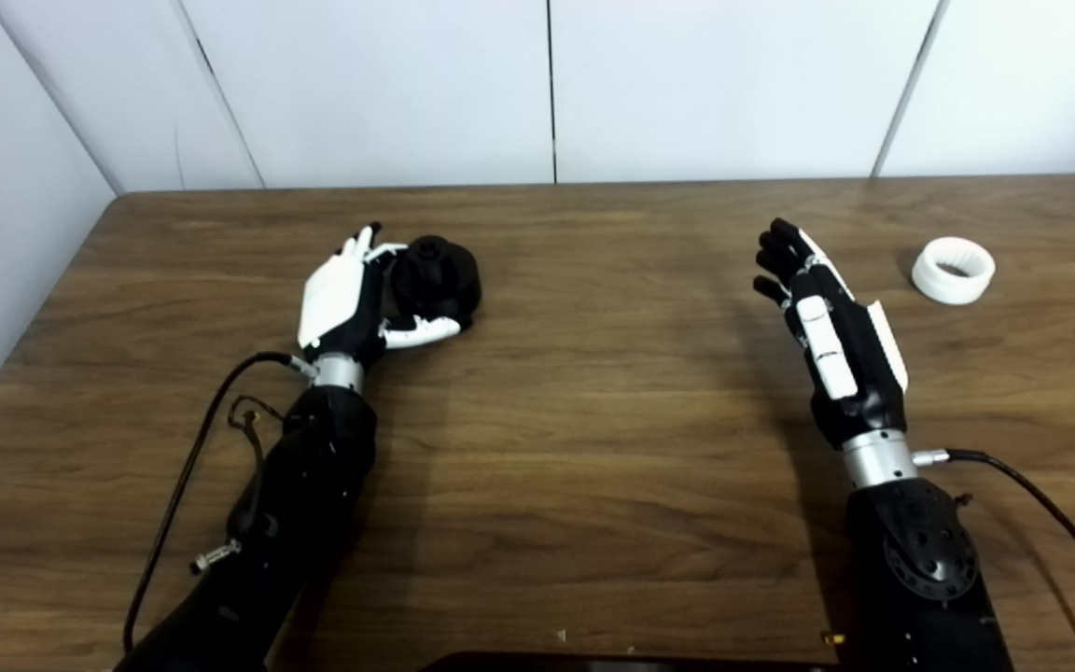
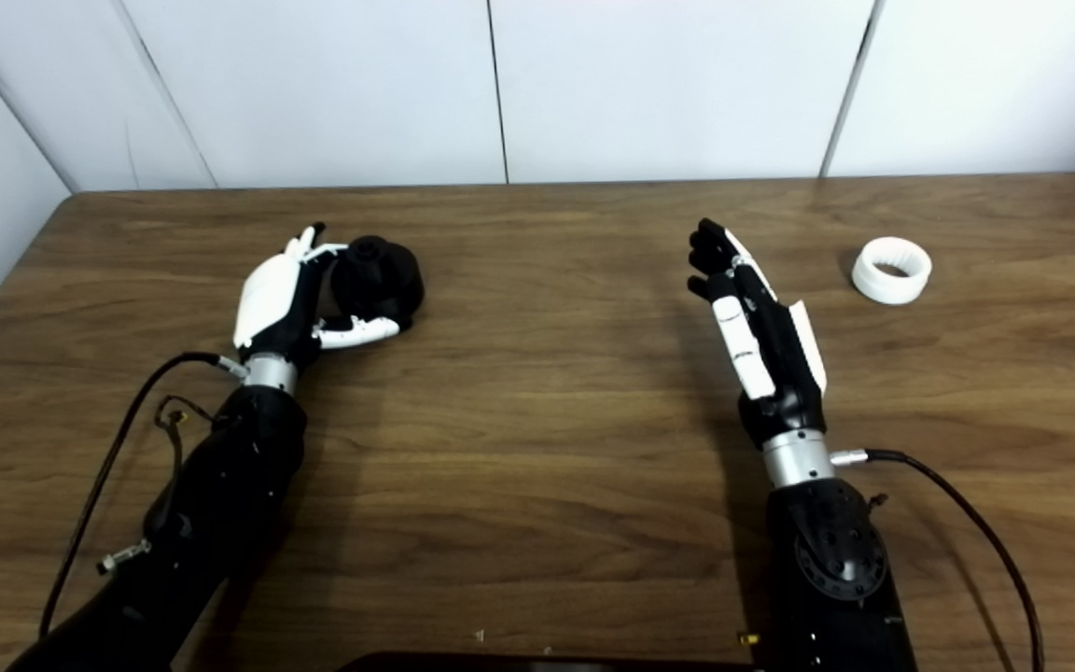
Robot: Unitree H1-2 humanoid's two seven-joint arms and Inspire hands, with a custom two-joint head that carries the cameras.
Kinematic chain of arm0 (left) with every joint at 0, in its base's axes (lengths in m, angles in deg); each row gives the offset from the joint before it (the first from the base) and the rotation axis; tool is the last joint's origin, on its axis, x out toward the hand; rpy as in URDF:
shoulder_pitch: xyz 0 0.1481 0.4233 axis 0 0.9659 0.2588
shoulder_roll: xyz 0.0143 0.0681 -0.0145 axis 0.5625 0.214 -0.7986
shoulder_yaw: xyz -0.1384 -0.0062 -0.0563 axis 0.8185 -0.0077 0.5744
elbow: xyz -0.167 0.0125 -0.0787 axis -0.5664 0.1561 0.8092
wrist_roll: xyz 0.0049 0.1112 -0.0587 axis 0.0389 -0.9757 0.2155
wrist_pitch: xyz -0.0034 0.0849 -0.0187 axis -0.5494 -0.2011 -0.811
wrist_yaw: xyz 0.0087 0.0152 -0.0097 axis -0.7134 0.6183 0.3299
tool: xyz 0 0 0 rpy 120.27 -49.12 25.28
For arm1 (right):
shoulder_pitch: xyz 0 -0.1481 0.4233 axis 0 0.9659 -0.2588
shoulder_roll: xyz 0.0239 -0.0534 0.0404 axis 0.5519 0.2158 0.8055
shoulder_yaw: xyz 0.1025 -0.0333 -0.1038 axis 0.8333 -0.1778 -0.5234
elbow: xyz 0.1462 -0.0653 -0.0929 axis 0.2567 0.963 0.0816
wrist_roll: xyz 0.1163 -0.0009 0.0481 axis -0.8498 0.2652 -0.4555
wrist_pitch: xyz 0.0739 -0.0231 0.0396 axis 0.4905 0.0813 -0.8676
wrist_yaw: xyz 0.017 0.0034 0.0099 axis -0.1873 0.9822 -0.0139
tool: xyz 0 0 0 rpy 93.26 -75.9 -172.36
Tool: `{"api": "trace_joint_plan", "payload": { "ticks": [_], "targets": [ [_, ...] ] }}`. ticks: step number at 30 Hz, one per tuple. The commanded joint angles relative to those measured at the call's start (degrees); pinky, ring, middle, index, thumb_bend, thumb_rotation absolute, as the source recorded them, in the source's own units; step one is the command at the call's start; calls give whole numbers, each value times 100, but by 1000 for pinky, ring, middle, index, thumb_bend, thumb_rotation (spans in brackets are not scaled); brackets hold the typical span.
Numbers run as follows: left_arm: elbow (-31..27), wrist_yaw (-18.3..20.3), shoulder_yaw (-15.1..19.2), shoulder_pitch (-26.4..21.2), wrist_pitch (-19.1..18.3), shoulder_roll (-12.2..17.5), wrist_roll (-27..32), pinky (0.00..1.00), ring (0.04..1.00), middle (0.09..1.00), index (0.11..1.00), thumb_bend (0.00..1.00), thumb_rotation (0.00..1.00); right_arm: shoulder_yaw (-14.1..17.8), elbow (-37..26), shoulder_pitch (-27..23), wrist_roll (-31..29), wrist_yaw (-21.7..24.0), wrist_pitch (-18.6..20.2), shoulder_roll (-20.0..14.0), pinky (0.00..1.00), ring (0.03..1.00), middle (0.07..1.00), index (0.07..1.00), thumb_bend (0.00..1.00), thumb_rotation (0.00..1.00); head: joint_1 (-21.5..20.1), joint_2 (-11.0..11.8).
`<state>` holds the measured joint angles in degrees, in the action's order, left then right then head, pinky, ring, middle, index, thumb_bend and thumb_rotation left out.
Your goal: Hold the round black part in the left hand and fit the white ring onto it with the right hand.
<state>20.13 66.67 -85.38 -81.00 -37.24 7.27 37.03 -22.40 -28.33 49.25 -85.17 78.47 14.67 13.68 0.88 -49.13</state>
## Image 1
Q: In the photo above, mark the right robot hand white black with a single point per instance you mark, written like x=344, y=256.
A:
x=859, y=373

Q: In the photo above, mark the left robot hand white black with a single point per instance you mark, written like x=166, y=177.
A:
x=332, y=294

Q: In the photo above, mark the round black part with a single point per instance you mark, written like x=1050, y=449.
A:
x=444, y=280

